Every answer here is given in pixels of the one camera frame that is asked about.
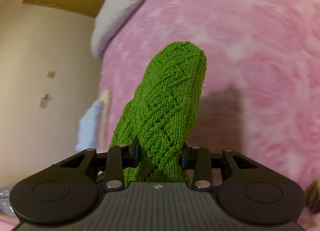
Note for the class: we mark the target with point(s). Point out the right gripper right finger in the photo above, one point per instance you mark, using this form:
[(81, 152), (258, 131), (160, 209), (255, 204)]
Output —
[(243, 188)]

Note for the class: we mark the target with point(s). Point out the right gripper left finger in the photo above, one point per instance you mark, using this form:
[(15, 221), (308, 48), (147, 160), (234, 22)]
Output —
[(73, 188)]

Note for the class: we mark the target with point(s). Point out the green knitted sweater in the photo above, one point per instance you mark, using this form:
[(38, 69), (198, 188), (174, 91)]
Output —
[(162, 113)]

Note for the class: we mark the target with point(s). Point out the light blue folded garment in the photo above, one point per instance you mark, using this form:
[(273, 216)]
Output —
[(89, 127)]

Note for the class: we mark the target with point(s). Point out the pink rose blanket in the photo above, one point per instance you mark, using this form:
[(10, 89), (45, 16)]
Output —
[(260, 94)]

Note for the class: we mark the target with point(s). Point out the grey striped duvet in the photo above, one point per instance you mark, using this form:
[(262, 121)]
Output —
[(112, 16)]

